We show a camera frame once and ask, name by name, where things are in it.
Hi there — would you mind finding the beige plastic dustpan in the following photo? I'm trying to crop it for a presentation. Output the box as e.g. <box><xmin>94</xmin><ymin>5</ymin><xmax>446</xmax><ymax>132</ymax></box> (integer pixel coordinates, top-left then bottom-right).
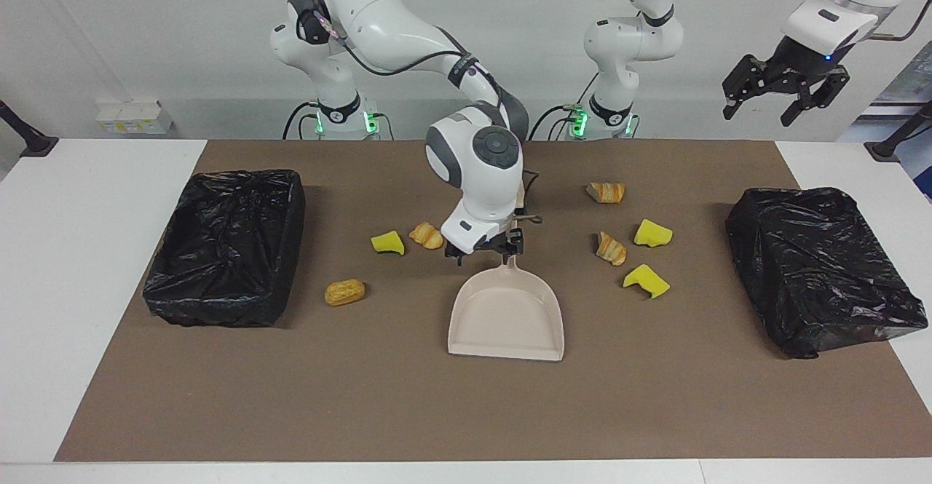
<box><xmin>448</xmin><ymin>253</ymin><xmax>565</xmax><ymax>362</ymax></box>

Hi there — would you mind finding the black bag lined bin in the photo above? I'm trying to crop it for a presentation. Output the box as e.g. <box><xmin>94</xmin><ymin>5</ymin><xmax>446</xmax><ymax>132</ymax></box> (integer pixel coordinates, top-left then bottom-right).
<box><xmin>726</xmin><ymin>187</ymin><xmax>929</xmax><ymax>360</ymax></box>
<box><xmin>143</xmin><ymin>170</ymin><xmax>307</xmax><ymax>328</ymax></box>

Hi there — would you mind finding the blue grey background equipment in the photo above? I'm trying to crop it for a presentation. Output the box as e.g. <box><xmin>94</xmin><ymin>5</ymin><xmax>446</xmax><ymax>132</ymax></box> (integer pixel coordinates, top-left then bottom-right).
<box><xmin>837</xmin><ymin>40</ymin><xmax>932</xmax><ymax>201</ymax></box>

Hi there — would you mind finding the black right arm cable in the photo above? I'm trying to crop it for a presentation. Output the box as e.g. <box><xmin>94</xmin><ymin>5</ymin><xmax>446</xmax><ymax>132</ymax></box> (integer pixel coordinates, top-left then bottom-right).
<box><xmin>295</xmin><ymin>4</ymin><xmax>544</xmax><ymax>224</ymax></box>

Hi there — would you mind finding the black left base cable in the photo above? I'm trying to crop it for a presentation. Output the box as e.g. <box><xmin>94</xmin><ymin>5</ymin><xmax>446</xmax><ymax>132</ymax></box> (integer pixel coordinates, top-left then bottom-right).
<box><xmin>529</xmin><ymin>73</ymin><xmax>601</xmax><ymax>140</ymax></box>

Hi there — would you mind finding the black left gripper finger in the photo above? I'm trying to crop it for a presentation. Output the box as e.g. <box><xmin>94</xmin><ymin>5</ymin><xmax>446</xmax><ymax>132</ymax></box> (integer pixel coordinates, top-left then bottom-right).
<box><xmin>781</xmin><ymin>68</ymin><xmax>850</xmax><ymax>127</ymax></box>
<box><xmin>722</xmin><ymin>55</ymin><xmax>769</xmax><ymax>119</ymax></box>

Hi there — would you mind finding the black right base cable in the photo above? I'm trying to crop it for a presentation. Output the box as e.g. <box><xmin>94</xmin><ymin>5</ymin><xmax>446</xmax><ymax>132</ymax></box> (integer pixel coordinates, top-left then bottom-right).
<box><xmin>283</xmin><ymin>100</ymin><xmax>395</xmax><ymax>140</ymax></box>

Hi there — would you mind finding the black clamp stand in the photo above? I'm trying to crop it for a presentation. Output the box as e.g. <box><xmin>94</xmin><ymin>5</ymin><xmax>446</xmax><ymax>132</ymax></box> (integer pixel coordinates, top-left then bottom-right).
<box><xmin>864</xmin><ymin>102</ymin><xmax>932</xmax><ymax>162</ymax></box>
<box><xmin>0</xmin><ymin>100</ymin><xmax>59</xmax><ymax>158</ymax></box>

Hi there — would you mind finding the black base cable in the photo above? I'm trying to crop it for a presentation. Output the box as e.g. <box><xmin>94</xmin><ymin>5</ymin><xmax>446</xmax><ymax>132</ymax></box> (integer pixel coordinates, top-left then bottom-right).
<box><xmin>283</xmin><ymin>100</ymin><xmax>395</xmax><ymax>140</ymax></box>
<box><xmin>529</xmin><ymin>73</ymin><xmax>601</xmax><ymax>140</ymax></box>

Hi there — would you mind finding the brown table mat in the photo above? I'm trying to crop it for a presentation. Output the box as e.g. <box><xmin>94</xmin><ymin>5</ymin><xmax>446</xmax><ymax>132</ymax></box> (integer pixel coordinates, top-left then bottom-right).
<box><xmin>55</xmin><ymin>140</ymin><xmax>932</xmax><ymax>463</ymax></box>

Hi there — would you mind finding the oval brown bread roll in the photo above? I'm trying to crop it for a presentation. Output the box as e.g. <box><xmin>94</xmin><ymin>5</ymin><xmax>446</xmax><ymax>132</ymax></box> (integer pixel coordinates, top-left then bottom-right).
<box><xmin>324</xmin><ymin>279</ymin><xmax>366</xmax><ymax>307</ymax></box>

